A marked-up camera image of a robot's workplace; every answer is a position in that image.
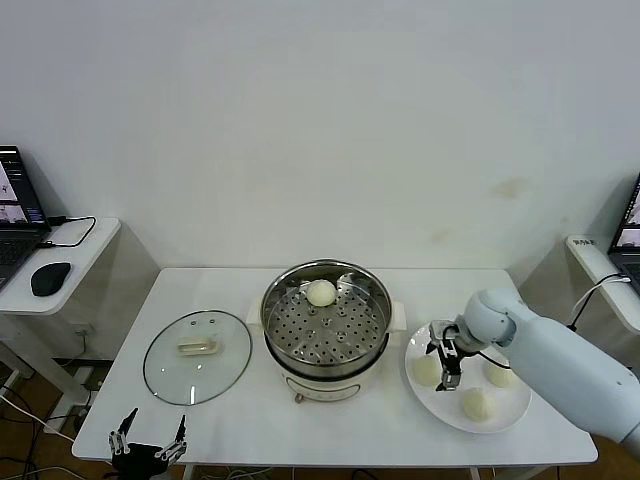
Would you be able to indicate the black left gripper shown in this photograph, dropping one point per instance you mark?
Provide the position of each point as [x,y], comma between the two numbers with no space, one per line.
[142,460]

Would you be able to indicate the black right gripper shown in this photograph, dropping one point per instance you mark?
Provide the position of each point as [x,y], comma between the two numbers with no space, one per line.
[452,352]

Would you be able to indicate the white steamed baozi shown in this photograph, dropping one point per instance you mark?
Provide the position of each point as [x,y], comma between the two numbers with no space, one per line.
[320,292]
[477,403]
[425,374]
[500,376]

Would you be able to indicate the round glass pot lid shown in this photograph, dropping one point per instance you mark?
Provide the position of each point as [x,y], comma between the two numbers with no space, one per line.
[165,360]

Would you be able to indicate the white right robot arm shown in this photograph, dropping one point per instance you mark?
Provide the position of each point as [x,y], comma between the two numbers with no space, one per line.
[550,360]

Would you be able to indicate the stainless steel steamer basket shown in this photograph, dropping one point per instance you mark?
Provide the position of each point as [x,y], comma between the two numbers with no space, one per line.
[300,325]

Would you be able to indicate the white round plate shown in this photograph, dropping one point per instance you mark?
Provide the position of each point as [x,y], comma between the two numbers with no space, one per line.
[440,405]

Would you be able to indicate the cream electric cooking pot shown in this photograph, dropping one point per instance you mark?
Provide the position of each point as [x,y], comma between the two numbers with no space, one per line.
[325,387]

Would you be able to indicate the white side table with label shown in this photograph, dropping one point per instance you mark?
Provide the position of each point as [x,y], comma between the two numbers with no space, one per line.
[590,260]

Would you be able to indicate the black computer mouse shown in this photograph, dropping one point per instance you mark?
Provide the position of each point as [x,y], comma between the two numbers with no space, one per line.
[49,278]

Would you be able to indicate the white side table with mouse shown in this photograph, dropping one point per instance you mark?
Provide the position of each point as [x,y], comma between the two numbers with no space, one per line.
[84,260]

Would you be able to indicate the dark laptop without mouse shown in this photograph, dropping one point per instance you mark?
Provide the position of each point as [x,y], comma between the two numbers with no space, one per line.
[631,260]

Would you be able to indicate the black laptop with mouse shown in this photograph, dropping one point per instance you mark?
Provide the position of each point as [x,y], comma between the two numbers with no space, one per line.
[15,200]

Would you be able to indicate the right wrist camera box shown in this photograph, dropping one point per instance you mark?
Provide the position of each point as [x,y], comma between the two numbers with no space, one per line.
[442,330]

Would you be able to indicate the white wall socket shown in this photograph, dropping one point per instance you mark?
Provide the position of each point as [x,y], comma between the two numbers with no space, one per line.
[85,330]

